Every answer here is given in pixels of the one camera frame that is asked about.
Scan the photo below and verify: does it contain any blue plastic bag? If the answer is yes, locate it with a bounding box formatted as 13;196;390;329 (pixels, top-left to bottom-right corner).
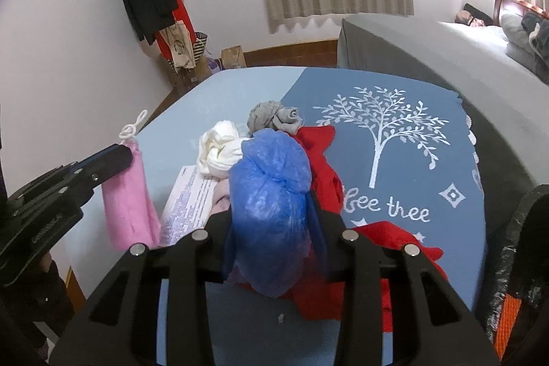
222;130;312;299

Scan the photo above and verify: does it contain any white cloth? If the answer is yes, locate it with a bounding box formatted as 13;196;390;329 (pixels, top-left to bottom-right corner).
196;120;249;180

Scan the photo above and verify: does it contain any folded grey bedding pile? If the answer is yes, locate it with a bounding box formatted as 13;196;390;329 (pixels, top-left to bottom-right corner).
500;12;549;71

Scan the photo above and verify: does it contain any beige tote bag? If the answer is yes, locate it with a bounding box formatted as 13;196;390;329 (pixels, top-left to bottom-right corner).
161;22;196;71

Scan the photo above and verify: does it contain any brown paper bag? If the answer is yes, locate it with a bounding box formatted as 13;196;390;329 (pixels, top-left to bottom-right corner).
221;45;246;71

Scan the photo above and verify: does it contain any blue tree print tablecloth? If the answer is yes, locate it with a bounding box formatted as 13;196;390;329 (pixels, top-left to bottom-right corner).
86;67;487;366

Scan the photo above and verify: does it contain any cardboard box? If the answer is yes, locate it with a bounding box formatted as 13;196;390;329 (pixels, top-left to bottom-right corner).
169;57;215;92

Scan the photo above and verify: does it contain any grey bed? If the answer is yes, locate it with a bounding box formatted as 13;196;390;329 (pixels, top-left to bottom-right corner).
337;14;549;221

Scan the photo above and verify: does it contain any white printed paper box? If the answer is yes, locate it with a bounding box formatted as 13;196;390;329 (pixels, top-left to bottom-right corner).
160;165;217;249

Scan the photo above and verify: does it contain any bin with black liner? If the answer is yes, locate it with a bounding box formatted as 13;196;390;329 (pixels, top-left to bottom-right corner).
484;184;549;366

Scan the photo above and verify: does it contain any dark bedside bundle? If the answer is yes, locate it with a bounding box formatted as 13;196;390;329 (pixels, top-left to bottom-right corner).
457;3;494;28

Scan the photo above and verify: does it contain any pink towel with white loop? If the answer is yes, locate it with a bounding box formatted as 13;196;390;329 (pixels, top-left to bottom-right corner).
102;109;161;251

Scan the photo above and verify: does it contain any dark wooden headboard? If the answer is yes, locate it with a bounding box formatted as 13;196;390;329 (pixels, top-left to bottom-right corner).
493;0;545;21

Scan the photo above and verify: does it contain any orange cloth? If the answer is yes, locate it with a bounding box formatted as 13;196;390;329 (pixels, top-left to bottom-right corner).
493;293;522;358

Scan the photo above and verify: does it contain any red cloth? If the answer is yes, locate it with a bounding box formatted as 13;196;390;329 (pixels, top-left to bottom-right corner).
292;220;444;333
294;126;344;216

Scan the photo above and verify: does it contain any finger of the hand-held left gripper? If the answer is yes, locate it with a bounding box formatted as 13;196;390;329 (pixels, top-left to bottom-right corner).
4;184;95;234
13;146;133;201

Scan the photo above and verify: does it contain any dark grey garment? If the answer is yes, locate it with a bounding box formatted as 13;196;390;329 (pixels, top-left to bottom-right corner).
521;10;549;58

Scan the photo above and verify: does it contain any striped bag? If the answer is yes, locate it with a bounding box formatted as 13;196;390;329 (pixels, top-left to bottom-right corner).
193;32;211;64

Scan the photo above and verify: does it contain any red garment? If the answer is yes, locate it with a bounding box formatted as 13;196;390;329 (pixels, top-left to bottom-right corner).
154;0;194;69

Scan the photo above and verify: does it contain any pale pink cloth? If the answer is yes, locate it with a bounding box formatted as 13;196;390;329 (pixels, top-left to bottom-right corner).
213;181;234;216

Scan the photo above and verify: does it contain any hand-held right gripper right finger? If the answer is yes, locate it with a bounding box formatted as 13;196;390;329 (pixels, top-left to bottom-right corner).
317;212;500;366

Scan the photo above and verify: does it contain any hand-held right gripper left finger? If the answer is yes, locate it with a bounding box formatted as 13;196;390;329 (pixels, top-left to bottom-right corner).
48;212;232;366

